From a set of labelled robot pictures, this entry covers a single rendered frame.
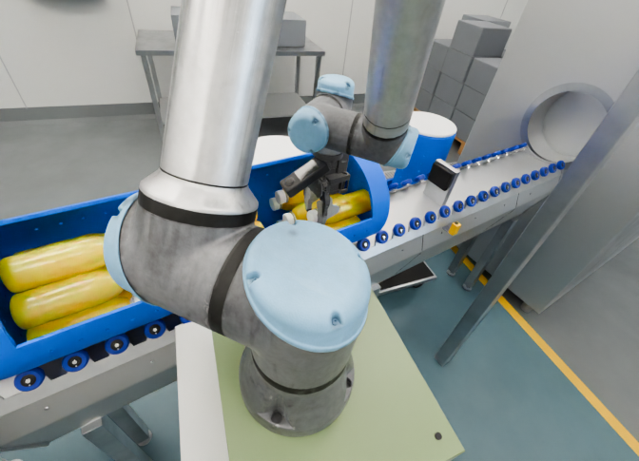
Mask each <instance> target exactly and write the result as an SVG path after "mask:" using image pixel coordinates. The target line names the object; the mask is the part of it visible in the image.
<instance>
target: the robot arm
mask: <svg viewBox="0 0 639 461"><path fill-rule="evenodd" d="M286 1H287V0H182V1H181V8H180V15H179V23H178V30H177V38H176V45H175V52H174V60H173V67H172V74H171V82H170V90H169V96H168V104H167V112H166V118H165V133H164V140H163V147H162V155H161V162H160V167H159V168H158V170H156V171H155V172H153V173H152V174H150V175H148V176H147V177H145V178H144V179H142V180H141V182H140V185H139V192H137V193H135V194H133V195H131V196H130V197H128V198H127V199H126V200H125V201H123V202H122V203H121V205H120V206H119V207H118V209H119V211H120V214H119V215H118V216H112V217H111V219H110V221H109V223H108V225H107V228H106V233H105V238H104V259H105V264H106V268H107V270H108V272H109V274H110V276H111V277H112V278H113V280H114V281H115V282H116V283H117V284H118V285H119V286H120V287H122V288H123V289H125V290H127V291H128V292H130V293H131V294H133V295H134V296H135V297H136V298H138V299H139V300H141V301H143V302H145V303H147V304H150V305H153V306H159V307H161V308H163V309H166V310H167V311H169V312H171V313H173V314H175V315H178V316H180V317H183V318H185V319H188V320H190V321H192V322H194V323H196V324H199V325H201V326H203V327H204V328H206V329H209V330H211V331H213V332H216V333H218V334H220V335H222V336H226V337H228V338H230V339H232V340H234V341H237V342H239V343H240V344H242V345H244V346H245V347H244V350H243V352H242V357H241V362H240V368H239V381H240V388H241V393H242V399H243V402H244V404H245V406H246V408H247V410H248V411H249V412H250V414H251V415H252V416H253V417H254V419H255V420H256V421H257V422H258V423H259V424H261V425H262V426H263V427H265V428H266V429H267V430H269V431H270V432H273V433H276V434H279V435H283V436H289V437H302V436H307V435H311V434H314V433H316V432H320V431H322V430H323V429H325V428H326V427H328V426H329V425H330V424H332V423H333V422H334V421H335V420H336V419H337V418H338V417H339V415H340V414H341V412H342V411H343V409H344V407H345V405H346V403H347V401H348V399H349V397H350V394H351V392H352V389H353V385H354V377H355V367H354V360H353V357H352V354H351V352H352V350H353V347H354V345H355V342H356V339H357V337H358V335H359V333H360V332H361V330H362V328H363V326H364V323H365V321H366V318H367V313H368V303H369V299H370V295H371V279H370V274H369V270H368V267H367V265H366V263H365V262H364V260H363V259H362V257H361V255H360V252H359V250H358V249H357V248H356V246H355V245H354V244H353V243H352V242H351V241H349V240H348V239H346V238H345V237H344V236H343V235H342V234H341V233H339V232H338V231H336V230H334V229H332V228H330V227H328V226H326V225H325V223H326V221H327V220H328V219H329V218H331V217H333V216H334V215H336V214H337V213H338V212H339V207H338V206H337V205H333V200H332V198H331V197H330V195H331V194H332V195H333V194H337V193H338V192H339V193H340V194H342V193H346V192H347V191H348V185H349V181H350V176H351V175H350V174H349V173H348V172H347V165H348V161H349V155H351V156H355V157H358V158H361V159H364V160H367V161H371V162H374V163H380V164H381V165H382V166H386V165H387V166H391V167H394V168H398V169H403V168H405V167H407V165H408V164H409V161H410V159H411V156H412V153H413V150H414V147H415V144H416V140H417V137H418V133H419V132H418V129H417V128H415V127H412V126H410V121H411V118H412V115H413V111H414V108H415V104H416V99H417V95H418V93H419V89H420V86H421V83H422V79H423V76H424V72H425V69H426V66H427V63H428V60H429V56H430V53H431V49H432V46H433V43H434V40H435V37H436V31H437V28H438V24H439V21H440V17H441V14H442V12H443V8H444V5H445V1H446V0H376V1H375V10H374V20H373V28H372V38H371V47H370V56H369V66H368V75H367V84H366V93H365V103H364V111H363V114H362V113H358V112H355V111H351V109H352V103H353V100H354V89H355V84H354V82H353V80H352V79H350V78H348V77H346V76H343V75H338V74H325V75H322V76H320V77H319V80H318V87H317V88H316V92H317V96H316V97H315V98H314V99H313V100H312V101H311V102H309V103H308V104H307V105H305V106H302V107H301V108H300V109H299V110H298V111H297V112H296V113H295V114H294V116H293V117H292V118H291V120H290V122H289V125H288V128H287V129H288V135H289V138H290V141H291V142H292V144H293V145H294V147H295V148H297V149H298V150H300V151H302V152H304V153H313V155H314V156H315V157H314V158H313V159H311V160H310V161H309V162H307V163H305V164H304V165H303V166H301V167H300V168H298V169H297V170H295V171H294V172H293V173H291V174H290V175H288V176H287V177H286V178H284V179H283V180H281V181H280V185H281V187H282V188H283V190H284V191H285V192H286V194H287V195H288V196H289V197H290V198H293V197H294V196H296V195H297V194H298V193H300V192H301V191H302V190H303V195H304V203H305V210H306V211H307V212H308V211H310V210H312V203H313V202H315V201H317V208H318V214H317V216H318V221H317V222H313V221H301V220H296V221H295V223H294V224H290V223H289V222H288V221H281V222H278V223H275V224H273V225H270V226H268V227H267V228H265V229H264V228H262V227H259V226H257V225H255V219H256V215H257V211H258V206H259V202H258V201H257V199H256V198H255V196H254V195H253V193H252V192H251V190H250V189H249V186H248V182H249V178H250V173H251V168H252V163H253V160H254V155H255V150H256V145H257V141H258V137H259V132H260V127H261V119H262V114H263V110H264V105H265V101H266V96H267V91H268V87H269V83H270V78H271V73H272V68H273V64H274V60H275V55H276V50H277V45H278V42H279V37H280V32H281V24H282V19H283V15H284V10H285V5H286ZM346 181H347V185H346V188H344V186H345V182H346ZM318 200H319V201H318Z"/></svg>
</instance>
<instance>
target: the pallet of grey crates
mask: <svg viewBox="0 0 639 461"><path fill-rule="evenodd" d="M510 25H511V22H510V21H506V20H502V19H499V18H495V17H492V16H489V15H475V14H463V16H462V19H461V20H458V22H457V25H456V28H455V33H454V36H453V39H435V40H434V43H433V46H432V49H431V53H430V56H429V60H428V63H427V66H426V69H425V72H424V76H423V79H422V83H421V86H420V89H419V93H418V95H417V99H416V104H415V108H414V111H422V112H429V113H433V114H436V115H439V116H442V117H444V118H446V119H448V120H450V121H451V122H452V123H454V124H455V126H456V135H455V139H457V140H458V141H459V142H461V146H460V148H459V150H458V152H457V153H458V154H459V155H460V154H461V152H462V150H463V148H464V145H465V143H466V142H467V139H468V137H469V135H470V133H471V130H472V128H473V126H474V122H475V120H476V117H477V115H478V113H479V111H480V108H481V107H482V105H483V102H484V100H485V98H486V95H487V93H488V91H489V89H490V86H491V84H492V82H493V79H494V76H495V74H496V72H497V70H498V68H499V65H500V63H501V61H502V58H503V56H504V54H505V52H506V49H504V48H505V46H506V44H507V42H508V39H509V37H510V35H511V33H512V30H513V29H510Z"/></svg>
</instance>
